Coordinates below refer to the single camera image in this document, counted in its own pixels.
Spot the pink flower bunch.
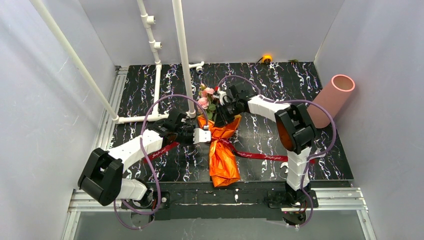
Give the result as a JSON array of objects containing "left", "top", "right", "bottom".
[{"left": 197, "top": 83, "right": 219, "bottom": 122}]

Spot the orange wrapping paper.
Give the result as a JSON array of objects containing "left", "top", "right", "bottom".
[{"left": 197, "top": 115, "right": 242, "bottom": 187}]

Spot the dark red ribbon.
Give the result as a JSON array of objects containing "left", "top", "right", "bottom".
[{"left": 147, "top": 139, "right": 289, "bottom": 162}]

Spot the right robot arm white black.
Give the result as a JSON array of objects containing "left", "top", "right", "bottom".
[{"left": 212, "top": 85, "right": 317, "bottom": 191}]

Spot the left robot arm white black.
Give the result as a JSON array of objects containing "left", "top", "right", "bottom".
[{"left": 77, "top": 111, "right": 211, "bottom": 206}]

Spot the pink cylindrical vase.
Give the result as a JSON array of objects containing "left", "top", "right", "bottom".
[{"left": 307, "top": 74, "right": 356, "bottom": 129}]

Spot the yellow round button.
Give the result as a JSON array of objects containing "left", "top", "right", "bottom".
[{"left": 257, "top": 54, "right": 273, "bottom": 64}]

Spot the silver wrench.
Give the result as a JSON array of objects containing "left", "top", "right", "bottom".
[{"left": 279, "top": 162, "right": 289, "bottom": 174}]

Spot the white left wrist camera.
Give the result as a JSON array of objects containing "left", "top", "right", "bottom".
[{"left": 193, "top": 128, "right": 212, "bottom": 144}]

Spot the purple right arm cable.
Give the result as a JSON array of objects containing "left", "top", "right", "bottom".
[{"left": 216, "top": 75, "right": 337, "bottom": 229}]

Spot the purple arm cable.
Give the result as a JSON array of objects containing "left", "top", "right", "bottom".
[
  {"left": 113, "top": 94, "right": 210, "bottom": 231},
  {"left": 216, "top": 75, "right": 337, "bottom": 229}
]

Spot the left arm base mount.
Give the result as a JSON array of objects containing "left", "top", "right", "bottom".
[{"left": 120, "top": 190, "right": 171, "bottom": 227}]

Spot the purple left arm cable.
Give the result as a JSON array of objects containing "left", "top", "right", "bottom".
[{"left": 113, "top": 94, "right": 210, "bottom": 231}]

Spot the white PVC pipe frame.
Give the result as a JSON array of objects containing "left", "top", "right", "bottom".
[{"left": 31, "top": 0, "right": 205, "bottom": 124}]

